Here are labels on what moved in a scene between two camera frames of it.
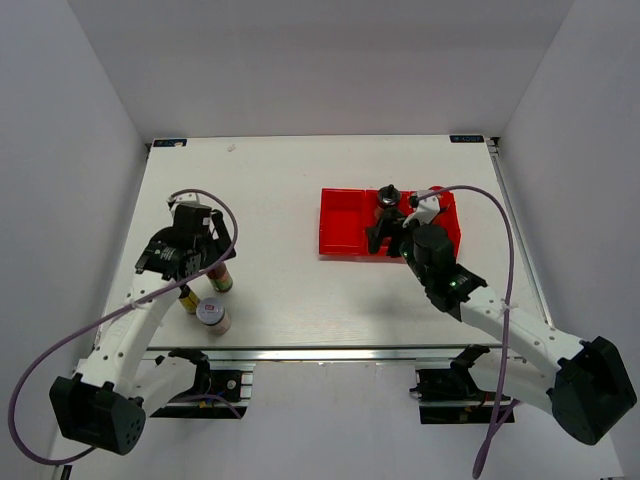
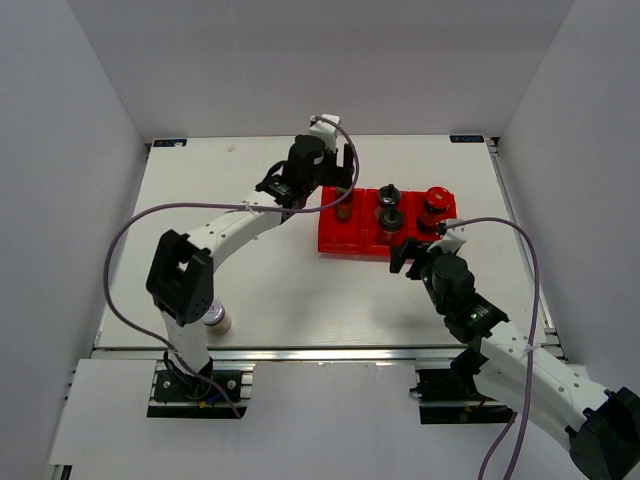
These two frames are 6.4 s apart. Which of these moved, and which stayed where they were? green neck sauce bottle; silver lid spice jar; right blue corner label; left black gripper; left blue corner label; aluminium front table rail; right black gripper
Moved: left black gripper; green neck sauce bottle; right black gripper
Stayed: aluminium front table rail; left blue corner label; silver lid spice jar; right blue corner label
